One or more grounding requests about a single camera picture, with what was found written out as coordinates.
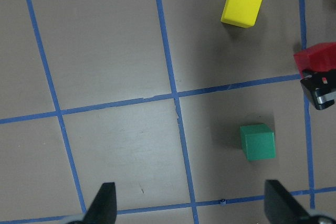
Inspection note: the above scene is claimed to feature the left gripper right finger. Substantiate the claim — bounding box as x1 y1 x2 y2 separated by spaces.
264 179 315 224

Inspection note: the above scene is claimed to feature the brown paper mat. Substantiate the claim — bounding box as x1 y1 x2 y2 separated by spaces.
1 0 335 223

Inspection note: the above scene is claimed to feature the yellow wooden block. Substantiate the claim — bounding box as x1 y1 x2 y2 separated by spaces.
221 0 263 28

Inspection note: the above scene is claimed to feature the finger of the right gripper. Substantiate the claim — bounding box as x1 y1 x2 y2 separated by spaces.
300 69 335 110

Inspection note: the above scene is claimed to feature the green wooden block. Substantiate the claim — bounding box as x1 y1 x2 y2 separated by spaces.
239 124 276 161

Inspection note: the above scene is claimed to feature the red wooden block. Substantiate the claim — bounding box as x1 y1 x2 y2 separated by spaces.
293 42 335 77

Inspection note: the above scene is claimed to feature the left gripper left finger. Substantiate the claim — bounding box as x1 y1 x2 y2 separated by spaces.
81 182 117 224

